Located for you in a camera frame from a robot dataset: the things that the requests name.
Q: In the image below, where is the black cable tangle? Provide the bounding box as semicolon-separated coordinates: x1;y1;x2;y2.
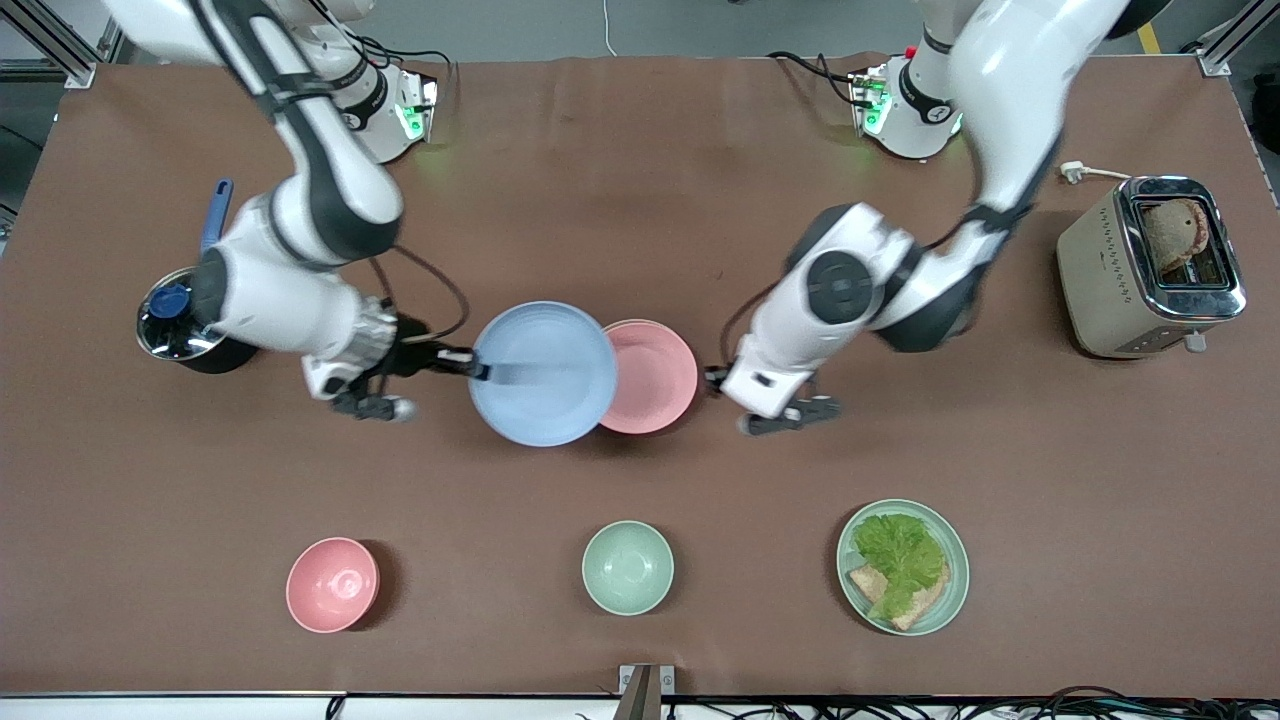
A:
575;684;1280;720

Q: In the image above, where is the blue plate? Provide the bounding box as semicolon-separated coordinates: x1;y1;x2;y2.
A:
468;301;620;448

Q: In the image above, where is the black left arm base cable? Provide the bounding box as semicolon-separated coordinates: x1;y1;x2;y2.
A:
767;49;873;107

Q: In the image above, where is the black arm base cable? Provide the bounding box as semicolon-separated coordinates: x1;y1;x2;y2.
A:
355;35;456;96
767;49;873;107

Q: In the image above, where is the brown table cover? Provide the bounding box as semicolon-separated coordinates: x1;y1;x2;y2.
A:
0;52;1280;699

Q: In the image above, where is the white toaster plug and cord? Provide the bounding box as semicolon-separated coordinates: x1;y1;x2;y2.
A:
1060;160;1133;186

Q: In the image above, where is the brown toast slice in toaster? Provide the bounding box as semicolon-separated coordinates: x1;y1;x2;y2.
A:
1142;198;1212;277

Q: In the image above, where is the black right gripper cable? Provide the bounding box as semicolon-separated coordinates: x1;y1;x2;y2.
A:
365;243;472;346

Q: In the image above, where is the green bowl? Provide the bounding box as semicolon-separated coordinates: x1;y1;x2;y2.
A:
582;520;675;616

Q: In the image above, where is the black right arm base cable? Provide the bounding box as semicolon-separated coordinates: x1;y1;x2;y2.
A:
355;35;456;96

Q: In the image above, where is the black pot with blue handle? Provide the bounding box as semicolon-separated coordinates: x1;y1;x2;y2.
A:
137;178;263;376

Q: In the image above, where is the green plate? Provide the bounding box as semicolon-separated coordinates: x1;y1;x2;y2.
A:
837;499;971;637

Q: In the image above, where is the metal table edge bracket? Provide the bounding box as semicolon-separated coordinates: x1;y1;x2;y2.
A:
617;664;677;720

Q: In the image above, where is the pink bowl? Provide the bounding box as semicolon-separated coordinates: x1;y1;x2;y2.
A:
286;537;381;634

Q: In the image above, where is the glass lid with blue knob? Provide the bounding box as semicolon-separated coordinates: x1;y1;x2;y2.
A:
137;266;227;360

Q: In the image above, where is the green lettuce leaf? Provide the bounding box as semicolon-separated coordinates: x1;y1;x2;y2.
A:
853;513;949;622

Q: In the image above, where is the beige and chrome toaster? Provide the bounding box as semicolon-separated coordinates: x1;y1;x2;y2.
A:
1057;176;1249;360

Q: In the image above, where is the brown bread slice on plate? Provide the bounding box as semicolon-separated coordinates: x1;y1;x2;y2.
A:
848;563;952;632

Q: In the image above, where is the aluminium frame profile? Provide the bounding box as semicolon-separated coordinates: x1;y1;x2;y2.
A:
1185;0;1280;79
0;0;126;89

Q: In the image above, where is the pink plate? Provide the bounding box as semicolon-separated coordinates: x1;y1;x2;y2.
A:
598;319;699;436

